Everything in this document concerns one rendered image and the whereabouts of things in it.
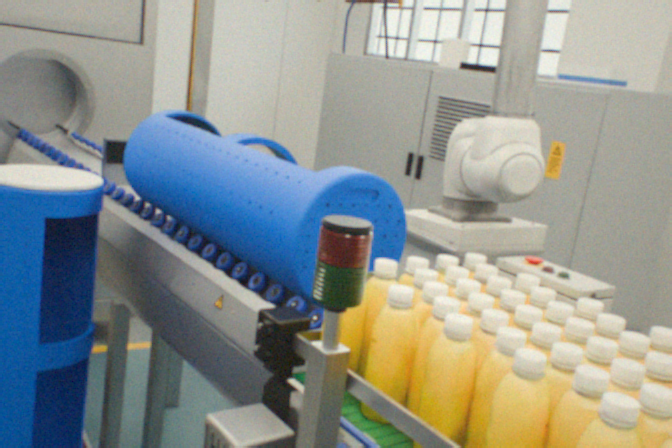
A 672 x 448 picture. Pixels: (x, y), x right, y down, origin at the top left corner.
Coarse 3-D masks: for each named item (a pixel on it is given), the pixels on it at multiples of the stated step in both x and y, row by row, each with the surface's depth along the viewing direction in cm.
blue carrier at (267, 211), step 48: (144, 144) 198; (192, 144) 182; (240, 144) 173; (144, 192) 201; (192, 192) 174; (240, 192) 157; (288, 192) 146; (336, 192) 143; (384, 192) 149; (240, 240) 158; (288, 240) 141; (384, 240) 153; (288, 288) 152
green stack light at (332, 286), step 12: (324, 264) 89; (324, 276) 89; (336, 276) 88; (348, 276) 88; (360, 276) 89; (312, 288) 91; (324, 288) 89; (336, 288) 88; (348, 288) 89; (360, 288) 90; (324, 300) 89; (336, 300) 89; (348, 300) 89; (360, 300) 90
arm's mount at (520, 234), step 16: (416, 224) 209; (432, 224) 203; (448, 224) 199; (464, 224) 201; (480, 224) 203; (496, 224) 205; (512, 224) 206; (528, 224) 208; (448, 240) 197; (464, 240) 194; (480, 240) 197; (496, 240) 200; (512, 240) 203; (528, 240) 206
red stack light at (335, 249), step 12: (324, 228) 89; (324, 240) 88; (336, 240) 87; (348, 240) 87; (360, 240) 87; (324, 252) 88; (336, 252) 87; (348, 252) 87; (360, 252) 88; (336, 264) 88; (348, 264) 88; (360, 264) 88
